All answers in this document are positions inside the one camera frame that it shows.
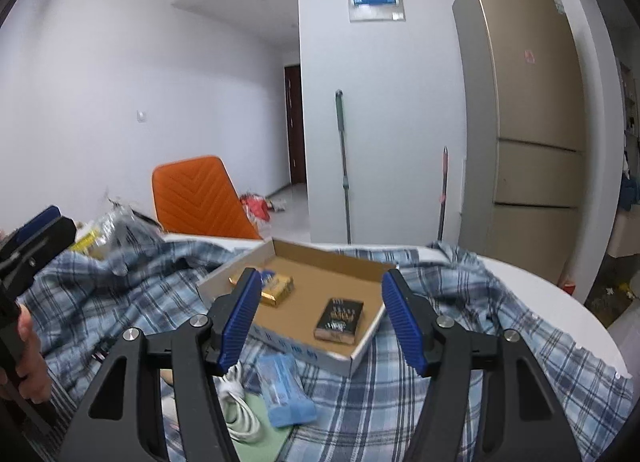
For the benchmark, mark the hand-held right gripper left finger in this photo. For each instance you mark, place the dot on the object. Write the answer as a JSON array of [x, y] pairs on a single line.
[[242, 322]]

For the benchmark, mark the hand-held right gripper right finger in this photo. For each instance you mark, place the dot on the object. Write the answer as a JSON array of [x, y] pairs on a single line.
[[400, 322]]

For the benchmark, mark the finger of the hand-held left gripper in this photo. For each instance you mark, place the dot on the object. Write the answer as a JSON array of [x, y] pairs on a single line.
[[52, 242], [37, 223]]

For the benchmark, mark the shallow cardboard box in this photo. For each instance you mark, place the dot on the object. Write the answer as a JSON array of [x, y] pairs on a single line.
[[300, 287]]

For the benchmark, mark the blue tissue pack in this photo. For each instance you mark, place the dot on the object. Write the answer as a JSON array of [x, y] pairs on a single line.
[[285, 392]]

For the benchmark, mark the green notebook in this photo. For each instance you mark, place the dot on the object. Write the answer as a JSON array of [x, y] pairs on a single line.
[[260, 449]]

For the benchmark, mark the person's left hand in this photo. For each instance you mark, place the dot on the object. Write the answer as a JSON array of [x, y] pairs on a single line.
[[32, 357]]

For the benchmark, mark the gold small box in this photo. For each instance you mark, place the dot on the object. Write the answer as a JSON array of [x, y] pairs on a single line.
[[275, 289]]

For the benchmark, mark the clear plastic bag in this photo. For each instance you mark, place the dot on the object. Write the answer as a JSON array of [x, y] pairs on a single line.
[[112, 232]]

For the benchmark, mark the black small box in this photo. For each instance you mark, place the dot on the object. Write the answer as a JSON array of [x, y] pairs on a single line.
[[339, 320]]

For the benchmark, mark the blue plaid cloth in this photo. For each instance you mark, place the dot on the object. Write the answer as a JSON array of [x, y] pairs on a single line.
[[375, 407]]

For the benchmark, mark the red plastic bag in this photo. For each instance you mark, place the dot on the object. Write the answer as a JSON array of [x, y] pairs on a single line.
[[255, 207]]

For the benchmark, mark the orange chair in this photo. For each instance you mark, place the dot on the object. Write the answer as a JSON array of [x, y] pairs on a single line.
[[195, 197]]

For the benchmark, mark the red carton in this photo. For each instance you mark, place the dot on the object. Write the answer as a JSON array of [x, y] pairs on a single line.
[[569, 287]]

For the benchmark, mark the dark wooden door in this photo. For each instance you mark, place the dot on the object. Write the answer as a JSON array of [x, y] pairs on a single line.
[[296, 127]]

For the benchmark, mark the dark floor mat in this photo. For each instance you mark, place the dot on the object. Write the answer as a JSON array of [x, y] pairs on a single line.
[[612, 297]]

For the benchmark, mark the gold refrigerator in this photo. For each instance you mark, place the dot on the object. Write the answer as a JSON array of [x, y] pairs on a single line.
[[525, 117]]

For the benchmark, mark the beige cabinet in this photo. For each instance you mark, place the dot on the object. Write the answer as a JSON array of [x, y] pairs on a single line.
[[625, 237]]

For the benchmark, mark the dark blue hanging cloth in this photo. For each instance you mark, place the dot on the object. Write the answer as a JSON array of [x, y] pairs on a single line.
[[630, 194]]

